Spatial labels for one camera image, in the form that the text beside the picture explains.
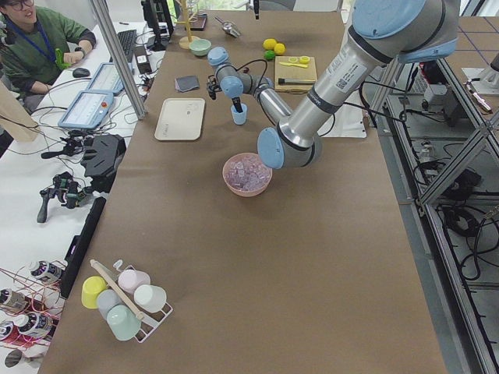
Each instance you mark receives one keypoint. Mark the white wire cup rack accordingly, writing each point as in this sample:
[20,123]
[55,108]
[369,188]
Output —
[150,322]

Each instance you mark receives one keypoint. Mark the pink cup in rack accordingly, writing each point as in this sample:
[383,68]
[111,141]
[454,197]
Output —
[129,280]

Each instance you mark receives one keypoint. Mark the steel muddler black tip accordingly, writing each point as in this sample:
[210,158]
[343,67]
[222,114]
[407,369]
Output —
[285,81]

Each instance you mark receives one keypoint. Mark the aluminium frame post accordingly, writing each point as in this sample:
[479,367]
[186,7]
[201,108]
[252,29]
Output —
[115,48]

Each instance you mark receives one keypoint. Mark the black keyboard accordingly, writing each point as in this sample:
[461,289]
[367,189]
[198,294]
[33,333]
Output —
[127,39]

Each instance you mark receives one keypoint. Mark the green lime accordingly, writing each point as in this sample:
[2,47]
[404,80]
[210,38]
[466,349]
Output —
[269,55]

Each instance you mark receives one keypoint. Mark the yellow plastic knife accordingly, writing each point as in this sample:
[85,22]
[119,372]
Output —
[291,64]

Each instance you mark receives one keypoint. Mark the wooden cup stand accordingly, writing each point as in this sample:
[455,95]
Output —
[186,15]

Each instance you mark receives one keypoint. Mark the black device on desk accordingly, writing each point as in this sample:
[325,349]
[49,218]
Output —
[101,159]

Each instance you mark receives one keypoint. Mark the metal ice scoop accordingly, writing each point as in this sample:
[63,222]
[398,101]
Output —
[229,27]

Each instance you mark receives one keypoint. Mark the white cup in rack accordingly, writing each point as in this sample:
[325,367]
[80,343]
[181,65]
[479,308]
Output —
[150,297]

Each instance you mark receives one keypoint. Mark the bamboo cutting board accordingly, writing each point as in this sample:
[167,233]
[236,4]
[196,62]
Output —
[281,71]

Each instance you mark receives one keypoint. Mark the yellow cup in rack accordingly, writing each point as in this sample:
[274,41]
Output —
[91,289]

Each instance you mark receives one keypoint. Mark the grey cup in rack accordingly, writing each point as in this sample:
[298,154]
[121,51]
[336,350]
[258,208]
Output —
[106,301]

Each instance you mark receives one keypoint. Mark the lemon half upper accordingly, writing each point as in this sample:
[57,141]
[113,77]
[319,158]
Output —
[304,59]

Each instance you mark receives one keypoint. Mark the light blue plastic cup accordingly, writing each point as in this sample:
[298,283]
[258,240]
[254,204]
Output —
[239,117]

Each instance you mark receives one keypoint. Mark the red wire bottle rack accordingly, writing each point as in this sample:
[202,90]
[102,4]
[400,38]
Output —
[31,305]

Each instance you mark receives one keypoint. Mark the black computer mouse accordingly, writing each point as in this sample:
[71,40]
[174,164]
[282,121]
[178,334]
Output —
[81,73]

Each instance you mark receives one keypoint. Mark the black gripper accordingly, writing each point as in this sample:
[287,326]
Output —
[236,103]

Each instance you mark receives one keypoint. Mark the mint green bowl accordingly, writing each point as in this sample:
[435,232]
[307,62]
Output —
[200,47]

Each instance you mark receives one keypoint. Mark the mint cup in rack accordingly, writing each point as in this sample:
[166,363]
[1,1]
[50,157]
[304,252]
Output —
[123,322]

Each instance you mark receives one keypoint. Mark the blue teach pendant upper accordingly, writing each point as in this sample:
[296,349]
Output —
[88,109]

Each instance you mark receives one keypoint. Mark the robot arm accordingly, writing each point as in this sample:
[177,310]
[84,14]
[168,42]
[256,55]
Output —
[410,31]

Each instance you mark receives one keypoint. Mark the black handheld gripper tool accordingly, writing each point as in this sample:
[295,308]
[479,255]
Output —
[68,192]

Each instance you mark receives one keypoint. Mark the grey folded cloth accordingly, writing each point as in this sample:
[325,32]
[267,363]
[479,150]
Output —
[187,83]

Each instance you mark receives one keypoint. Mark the yellow lemon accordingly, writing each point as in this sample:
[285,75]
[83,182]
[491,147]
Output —
[279,49]
[269,44]

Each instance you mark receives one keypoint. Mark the cream rabbit serving tray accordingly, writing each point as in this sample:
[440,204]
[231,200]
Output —
[180,119]

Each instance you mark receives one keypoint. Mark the seated person green sweater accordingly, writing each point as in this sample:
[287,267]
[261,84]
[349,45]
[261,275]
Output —
[45,43]

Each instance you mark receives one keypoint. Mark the pink bowl of ice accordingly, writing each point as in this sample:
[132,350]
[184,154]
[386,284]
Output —
[246,175]

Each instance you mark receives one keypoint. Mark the black monitor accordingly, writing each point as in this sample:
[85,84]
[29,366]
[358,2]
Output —
[157,15]

